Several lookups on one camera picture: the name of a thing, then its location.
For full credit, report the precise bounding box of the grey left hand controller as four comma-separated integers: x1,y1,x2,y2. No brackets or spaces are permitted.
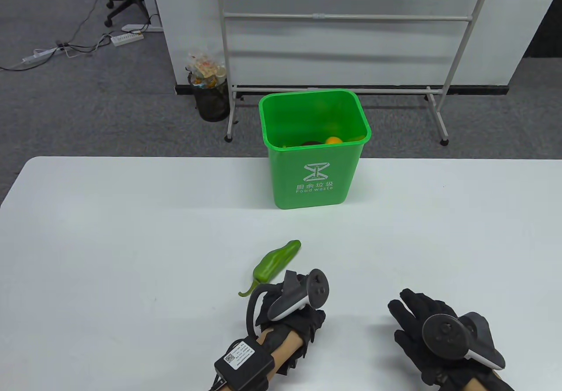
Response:
246,269,330,334

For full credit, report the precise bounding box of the grey hand controller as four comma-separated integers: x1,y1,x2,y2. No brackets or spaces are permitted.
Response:
246,269,330,334
422,312,505,370

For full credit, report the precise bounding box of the long green pepper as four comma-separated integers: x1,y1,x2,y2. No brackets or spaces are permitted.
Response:
238,240,302,297

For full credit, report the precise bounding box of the person's left hand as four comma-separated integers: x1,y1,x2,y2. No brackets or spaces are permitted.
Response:
256,292,326,376

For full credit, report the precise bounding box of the white whiteboard stand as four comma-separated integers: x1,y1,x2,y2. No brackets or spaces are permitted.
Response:
218,0,497,146

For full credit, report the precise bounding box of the green food waste bin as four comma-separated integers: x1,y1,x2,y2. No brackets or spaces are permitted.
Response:
258,89,372,210

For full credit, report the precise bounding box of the white power strip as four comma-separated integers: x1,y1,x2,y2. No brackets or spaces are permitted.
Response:
111,32,144,47
22,47,60,63

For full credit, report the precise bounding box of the black forearm sensor box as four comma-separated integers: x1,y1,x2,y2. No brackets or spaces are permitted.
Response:
214,340,276,391

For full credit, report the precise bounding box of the clear bag of rubbish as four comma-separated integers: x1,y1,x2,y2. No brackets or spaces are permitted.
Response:
186,48,227,89

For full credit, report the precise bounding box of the grey right hand controller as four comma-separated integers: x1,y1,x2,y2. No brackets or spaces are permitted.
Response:
422,312,505,370

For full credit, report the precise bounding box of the black mesh trash can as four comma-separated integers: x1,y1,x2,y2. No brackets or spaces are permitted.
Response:
188,72,230,123

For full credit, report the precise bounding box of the person's right hand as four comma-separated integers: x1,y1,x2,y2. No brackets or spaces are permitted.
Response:
388,288,512,389

